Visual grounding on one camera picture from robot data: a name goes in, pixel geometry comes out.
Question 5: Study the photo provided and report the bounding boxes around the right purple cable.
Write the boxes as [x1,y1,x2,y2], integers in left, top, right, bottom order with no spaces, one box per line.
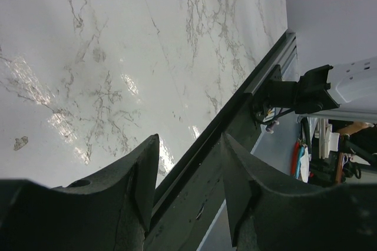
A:
[264,108,295,134]

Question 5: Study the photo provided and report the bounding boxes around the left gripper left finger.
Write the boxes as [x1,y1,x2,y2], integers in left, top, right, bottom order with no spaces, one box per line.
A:
[1,135,159,250]

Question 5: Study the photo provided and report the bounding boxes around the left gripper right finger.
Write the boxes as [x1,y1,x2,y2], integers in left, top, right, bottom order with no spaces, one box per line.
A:
[221,134,376,250]

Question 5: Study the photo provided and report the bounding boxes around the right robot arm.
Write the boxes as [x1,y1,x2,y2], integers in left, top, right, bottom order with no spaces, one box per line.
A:
[263,57,376,114]

